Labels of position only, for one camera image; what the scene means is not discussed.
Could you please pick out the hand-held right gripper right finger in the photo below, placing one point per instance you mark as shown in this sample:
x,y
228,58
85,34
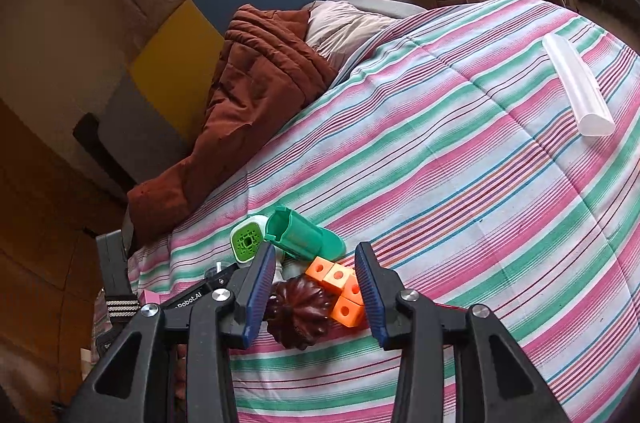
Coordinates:
x,y
371,298

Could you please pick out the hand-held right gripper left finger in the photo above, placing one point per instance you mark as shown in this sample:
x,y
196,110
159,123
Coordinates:
x,y
257,298

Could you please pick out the orange linked cubes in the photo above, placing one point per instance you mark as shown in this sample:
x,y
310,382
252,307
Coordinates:
x,y
325,270

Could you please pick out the white plastic object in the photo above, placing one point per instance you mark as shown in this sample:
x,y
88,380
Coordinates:
x,y
290,270

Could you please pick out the white green round gadget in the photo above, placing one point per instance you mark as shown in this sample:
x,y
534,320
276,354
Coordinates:
x,y
245,240

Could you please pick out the pink green striped bed sheet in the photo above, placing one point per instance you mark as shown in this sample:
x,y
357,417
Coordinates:
x,y
450,183

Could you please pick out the brown quilted comforter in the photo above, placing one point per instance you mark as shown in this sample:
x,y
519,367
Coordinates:
x,y
250,93

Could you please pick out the grey yellow blue headboard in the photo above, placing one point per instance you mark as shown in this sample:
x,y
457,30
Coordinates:
x,y
170,58

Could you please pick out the pale pink pillow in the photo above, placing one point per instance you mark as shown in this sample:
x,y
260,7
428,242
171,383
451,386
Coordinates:
x,y
345,28

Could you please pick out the translucent white plastic tube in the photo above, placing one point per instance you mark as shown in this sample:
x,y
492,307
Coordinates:
x,y
580,88

